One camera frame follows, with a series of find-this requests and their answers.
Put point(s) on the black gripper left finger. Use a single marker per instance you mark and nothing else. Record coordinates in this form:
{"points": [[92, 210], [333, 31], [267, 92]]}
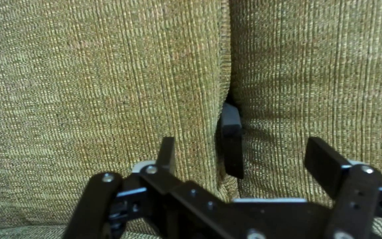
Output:
{"points": [[166, 153]]}

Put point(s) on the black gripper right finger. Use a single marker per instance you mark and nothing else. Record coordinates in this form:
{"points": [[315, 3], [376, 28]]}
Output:
{"points": [[325, 165]]}

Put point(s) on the black remote control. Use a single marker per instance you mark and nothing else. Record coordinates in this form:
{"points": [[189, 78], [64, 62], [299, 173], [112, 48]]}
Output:
{"points": [[231, 141]]}

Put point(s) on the brown fabric couch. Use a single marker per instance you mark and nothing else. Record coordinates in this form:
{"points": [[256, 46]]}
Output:
{"points": [[96, 85]]}

